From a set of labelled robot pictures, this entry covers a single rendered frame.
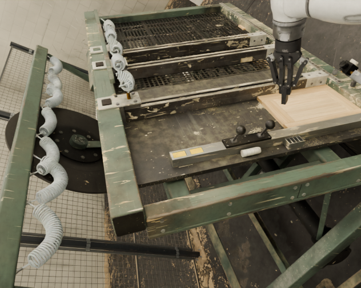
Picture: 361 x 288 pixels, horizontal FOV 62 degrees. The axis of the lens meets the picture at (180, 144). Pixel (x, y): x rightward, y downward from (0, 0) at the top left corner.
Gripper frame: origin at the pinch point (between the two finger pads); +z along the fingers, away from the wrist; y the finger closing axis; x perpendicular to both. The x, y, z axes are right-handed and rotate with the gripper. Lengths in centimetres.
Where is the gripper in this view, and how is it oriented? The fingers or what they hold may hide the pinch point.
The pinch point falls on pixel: (284, 93)
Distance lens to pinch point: 109.8
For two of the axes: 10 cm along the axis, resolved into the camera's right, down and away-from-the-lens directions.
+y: 8.4, 2.4, -4.9
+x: 5.1, -6.5, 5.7
